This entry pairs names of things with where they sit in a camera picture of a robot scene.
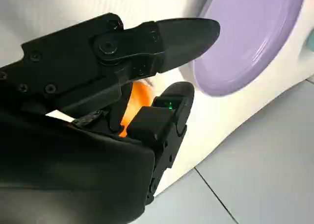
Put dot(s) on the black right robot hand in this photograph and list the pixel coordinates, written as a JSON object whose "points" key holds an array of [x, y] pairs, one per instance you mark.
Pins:
{"points": [[73, 160]]}

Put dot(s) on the orange white toy bread roll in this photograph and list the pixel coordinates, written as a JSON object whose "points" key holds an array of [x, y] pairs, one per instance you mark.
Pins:
{"points": [[138, 96]]}

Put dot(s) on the lilac plate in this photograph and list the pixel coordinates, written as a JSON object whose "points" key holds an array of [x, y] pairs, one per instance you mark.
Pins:
{"points": [[245, 37]]}

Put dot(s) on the pale green mug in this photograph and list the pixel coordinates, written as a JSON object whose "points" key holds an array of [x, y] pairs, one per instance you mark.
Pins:
{"points": [[310, 40]]}

